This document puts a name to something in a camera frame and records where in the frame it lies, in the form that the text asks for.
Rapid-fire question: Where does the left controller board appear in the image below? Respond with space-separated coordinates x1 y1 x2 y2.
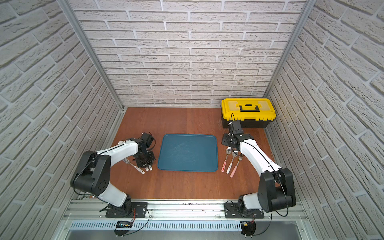
114 221 134 237

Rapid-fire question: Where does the yellow black toolbox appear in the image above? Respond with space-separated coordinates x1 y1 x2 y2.
221 98 277 129

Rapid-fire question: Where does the right controller board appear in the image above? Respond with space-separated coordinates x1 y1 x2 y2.
241 222 256 238

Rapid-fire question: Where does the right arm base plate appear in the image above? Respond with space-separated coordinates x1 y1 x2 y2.
224 201 265 220

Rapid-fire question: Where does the teal plastic tray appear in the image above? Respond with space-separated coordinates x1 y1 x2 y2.
158 134 219 173

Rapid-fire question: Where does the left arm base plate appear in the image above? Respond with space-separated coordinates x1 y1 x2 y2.
104 202 148 219

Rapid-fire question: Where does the aluminium front rail frame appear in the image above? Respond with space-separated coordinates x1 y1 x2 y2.
53 197 316 240

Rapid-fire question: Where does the controller board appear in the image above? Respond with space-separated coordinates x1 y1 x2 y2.
114 221 134 237
241 222 256 238

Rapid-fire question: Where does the pink handled spoon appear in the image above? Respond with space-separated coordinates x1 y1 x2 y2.
221 147 232 173
226 150 238 174

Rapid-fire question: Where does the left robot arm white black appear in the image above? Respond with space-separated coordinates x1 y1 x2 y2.
71 132 156 208

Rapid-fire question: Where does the white handled fork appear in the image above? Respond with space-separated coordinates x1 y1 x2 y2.
123 158 145 175

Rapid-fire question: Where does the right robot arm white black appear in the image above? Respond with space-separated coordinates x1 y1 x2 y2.
222 121 297 216

